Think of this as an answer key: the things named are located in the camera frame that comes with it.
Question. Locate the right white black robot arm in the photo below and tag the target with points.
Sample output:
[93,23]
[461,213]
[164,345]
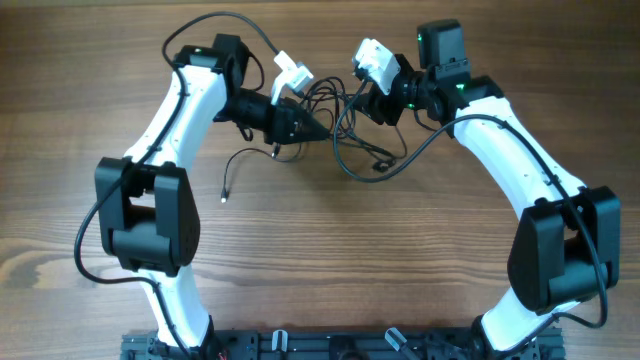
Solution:
[566,249]

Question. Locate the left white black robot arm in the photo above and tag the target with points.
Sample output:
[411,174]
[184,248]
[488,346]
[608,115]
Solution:
[147,214]

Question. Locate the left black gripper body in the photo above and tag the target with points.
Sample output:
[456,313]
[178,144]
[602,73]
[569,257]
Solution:
[280,113]

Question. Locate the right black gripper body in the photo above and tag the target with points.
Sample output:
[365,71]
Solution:
[390,106]

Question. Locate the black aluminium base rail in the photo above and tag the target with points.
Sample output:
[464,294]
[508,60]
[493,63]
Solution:
[345,345]

